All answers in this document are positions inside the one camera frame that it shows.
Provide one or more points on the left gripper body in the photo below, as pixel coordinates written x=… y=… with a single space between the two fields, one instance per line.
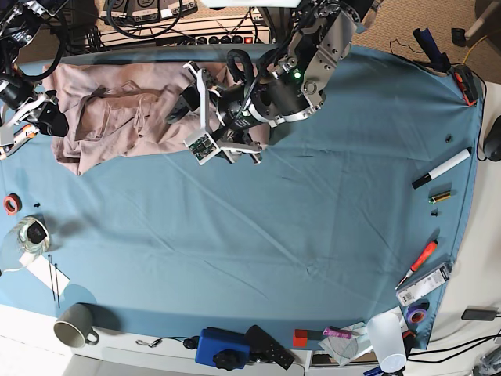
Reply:
x=224 y=121

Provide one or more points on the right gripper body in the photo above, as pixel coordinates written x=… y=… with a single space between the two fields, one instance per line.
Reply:
x=26 y=105

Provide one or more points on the pinkish-brown T-shirt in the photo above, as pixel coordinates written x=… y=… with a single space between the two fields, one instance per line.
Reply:
x=119 y=111

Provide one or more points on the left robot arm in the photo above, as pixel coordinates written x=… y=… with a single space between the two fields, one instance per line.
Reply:
x=285 y=85

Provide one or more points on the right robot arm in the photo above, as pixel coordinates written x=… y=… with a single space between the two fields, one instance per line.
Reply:
x=20 y=23

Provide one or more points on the orange white utility knife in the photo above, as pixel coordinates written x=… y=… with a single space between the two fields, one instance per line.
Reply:
x=21 y=137

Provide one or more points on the white power strip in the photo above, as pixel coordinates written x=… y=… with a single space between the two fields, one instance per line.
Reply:
x=240 y=29

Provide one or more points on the red tape roll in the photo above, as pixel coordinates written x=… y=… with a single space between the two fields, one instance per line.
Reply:
x=12 y=204

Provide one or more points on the clear tape roll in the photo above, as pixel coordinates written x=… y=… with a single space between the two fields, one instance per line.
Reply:
x=23 y=244

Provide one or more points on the white paper card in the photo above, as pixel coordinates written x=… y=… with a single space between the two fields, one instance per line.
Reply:
x=40 y=269

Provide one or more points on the blue table cloth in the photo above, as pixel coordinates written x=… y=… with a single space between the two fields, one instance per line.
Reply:
x=318 y=234

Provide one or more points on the blue box device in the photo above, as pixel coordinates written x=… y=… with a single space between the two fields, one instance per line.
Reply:
x=222 y=349

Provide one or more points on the grey ceramic mug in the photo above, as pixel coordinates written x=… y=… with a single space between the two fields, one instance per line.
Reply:
x=75 y=327

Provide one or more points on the black remote control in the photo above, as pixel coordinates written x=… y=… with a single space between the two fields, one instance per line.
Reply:
x=264 y=347

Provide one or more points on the red black block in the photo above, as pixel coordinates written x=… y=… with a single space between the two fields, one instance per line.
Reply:
x=302 y=337

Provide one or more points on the white black marker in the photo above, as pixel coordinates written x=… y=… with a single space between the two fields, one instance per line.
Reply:
x=442 y=168

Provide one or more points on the purple marker pen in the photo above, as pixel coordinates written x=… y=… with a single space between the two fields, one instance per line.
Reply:
x=339 y=333

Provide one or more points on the orange screwdriver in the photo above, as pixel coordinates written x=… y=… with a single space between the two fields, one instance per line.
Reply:
x=424 y=255

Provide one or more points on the white plastic cup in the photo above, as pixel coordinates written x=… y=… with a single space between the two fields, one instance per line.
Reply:
x=385 y=336

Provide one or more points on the clear plastic package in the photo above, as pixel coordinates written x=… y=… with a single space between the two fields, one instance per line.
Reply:
x=414 y=291

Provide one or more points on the purple tape roll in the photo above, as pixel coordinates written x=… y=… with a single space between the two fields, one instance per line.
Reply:
x=416 y=314

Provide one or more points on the orange black clamp tool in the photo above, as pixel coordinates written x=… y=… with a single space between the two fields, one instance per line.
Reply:
x=465 y=81

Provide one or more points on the black computer mouse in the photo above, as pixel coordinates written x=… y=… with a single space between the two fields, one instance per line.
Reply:
x=492 y=142

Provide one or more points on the black power adapter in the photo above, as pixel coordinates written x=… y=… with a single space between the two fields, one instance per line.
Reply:
x=480 y=314

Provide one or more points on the black cable tie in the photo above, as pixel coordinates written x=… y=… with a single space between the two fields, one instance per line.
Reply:
x=53 y=273

